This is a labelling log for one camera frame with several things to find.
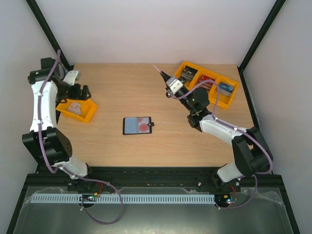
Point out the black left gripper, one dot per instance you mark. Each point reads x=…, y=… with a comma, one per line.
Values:
x=76, y=95

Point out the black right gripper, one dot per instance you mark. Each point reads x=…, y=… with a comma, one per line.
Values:
x=165, y=83

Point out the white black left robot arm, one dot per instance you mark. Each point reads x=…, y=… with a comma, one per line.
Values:
x=52, y=85

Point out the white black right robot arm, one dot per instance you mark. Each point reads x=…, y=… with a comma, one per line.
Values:
x=252, y=155

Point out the white card with blossom print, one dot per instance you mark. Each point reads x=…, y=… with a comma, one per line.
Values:
x=74, y=108

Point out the black card stack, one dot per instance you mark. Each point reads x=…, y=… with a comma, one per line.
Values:
x=188, y=73

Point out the blue card stack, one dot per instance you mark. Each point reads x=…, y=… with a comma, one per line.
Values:
x=226, y=89

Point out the small yellow plastic bin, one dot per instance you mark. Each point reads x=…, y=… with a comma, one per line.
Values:
x=88, y=108

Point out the yellow three-compartment tray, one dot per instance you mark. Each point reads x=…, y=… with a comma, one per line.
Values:
x=210, y=81

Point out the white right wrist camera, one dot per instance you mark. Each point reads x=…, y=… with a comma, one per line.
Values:
x=174, y=84

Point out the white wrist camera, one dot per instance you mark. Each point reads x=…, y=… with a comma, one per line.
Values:
x=71, y=77
x=174, y=84

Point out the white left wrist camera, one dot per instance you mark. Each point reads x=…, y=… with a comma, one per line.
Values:
x=71, y=77

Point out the black aluminium frame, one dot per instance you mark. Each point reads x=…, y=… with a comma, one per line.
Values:
x=255, y=44

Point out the white slotted cable duct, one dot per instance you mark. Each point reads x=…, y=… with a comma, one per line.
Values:
x=125, y=199

